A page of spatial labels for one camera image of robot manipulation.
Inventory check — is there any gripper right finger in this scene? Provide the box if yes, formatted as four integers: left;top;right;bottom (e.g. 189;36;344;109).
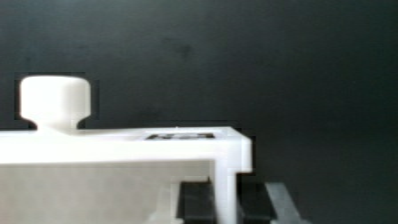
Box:
237;177;305;224

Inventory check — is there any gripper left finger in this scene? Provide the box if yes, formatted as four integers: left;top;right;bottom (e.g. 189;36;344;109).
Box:
177;182;218;224

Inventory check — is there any white drawer box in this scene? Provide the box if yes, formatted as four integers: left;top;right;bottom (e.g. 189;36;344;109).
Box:
0;75;253;224

